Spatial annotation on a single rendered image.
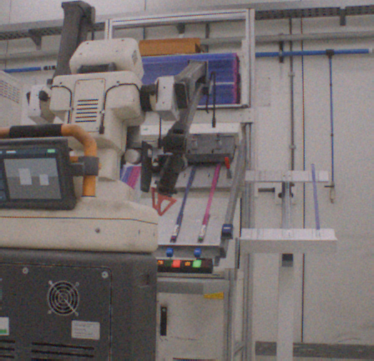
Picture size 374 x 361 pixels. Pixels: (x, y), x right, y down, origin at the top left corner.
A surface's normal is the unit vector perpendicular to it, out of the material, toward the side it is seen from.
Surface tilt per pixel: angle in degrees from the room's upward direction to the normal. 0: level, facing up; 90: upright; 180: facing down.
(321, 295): 90
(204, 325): 90
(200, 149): 46
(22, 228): 90
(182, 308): 90
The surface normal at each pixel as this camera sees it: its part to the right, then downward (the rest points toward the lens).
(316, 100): -0.24, -0.13
